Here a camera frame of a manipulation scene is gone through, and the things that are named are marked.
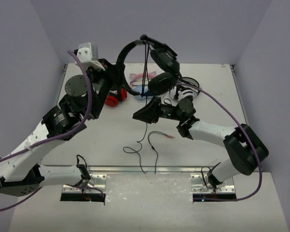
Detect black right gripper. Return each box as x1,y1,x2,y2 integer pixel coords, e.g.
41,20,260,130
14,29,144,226
133,96,184,125

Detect black headset with microphone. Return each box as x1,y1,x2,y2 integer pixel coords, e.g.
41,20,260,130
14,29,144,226
116,34,180,97

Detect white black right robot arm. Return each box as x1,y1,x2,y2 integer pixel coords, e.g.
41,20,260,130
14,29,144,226
132,97,269,188

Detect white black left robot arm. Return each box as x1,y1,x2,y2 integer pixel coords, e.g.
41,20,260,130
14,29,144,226
0,58,127,197

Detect blue pink cat-ear headphones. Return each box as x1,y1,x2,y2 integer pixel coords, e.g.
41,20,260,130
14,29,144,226
129,71,157,93

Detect red black headphones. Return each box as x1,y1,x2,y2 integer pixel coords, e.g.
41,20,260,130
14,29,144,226
105,88,128,107

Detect white black striped headphones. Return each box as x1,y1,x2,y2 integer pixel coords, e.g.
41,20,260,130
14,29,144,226
163,77,200,105

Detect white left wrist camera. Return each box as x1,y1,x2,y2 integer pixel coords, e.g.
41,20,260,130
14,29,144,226
76,43,105,71

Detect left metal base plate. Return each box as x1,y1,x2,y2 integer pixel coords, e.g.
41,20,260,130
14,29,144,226
61,174,107,194

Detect metal base plate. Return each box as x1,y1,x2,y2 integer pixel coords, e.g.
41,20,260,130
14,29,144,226
190,174,236,194
61,174,107,194

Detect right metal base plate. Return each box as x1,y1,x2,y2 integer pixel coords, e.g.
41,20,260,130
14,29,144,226
190,174,236,194

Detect aluminium table edge rail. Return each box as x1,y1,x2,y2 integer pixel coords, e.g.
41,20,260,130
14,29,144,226
42,165,253,174

